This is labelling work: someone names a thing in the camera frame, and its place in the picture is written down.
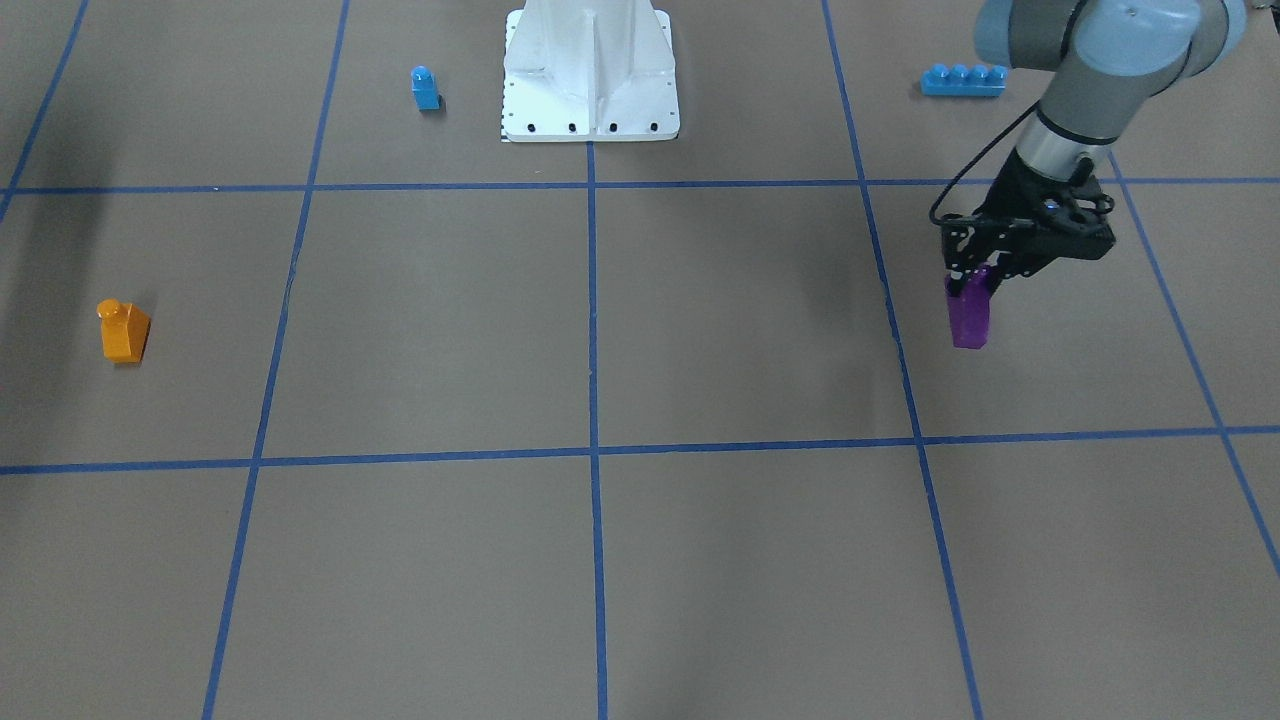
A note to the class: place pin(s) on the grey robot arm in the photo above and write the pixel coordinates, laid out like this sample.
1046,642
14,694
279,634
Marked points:
1105,59

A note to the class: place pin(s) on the long blue studded block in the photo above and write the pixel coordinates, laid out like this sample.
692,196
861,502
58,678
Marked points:
960,80

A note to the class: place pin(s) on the white metal base plate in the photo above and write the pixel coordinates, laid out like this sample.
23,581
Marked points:
589,71

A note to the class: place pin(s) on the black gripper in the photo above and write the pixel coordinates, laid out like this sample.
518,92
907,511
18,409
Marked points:
1012,196

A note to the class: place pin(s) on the orange trapezoid block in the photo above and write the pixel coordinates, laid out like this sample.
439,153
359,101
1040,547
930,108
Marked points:
123,330

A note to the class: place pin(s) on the small blue block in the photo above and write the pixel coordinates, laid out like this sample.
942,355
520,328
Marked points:
424,90

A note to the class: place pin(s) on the purple trapezoid block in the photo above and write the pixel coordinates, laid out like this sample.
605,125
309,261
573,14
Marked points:
968,297

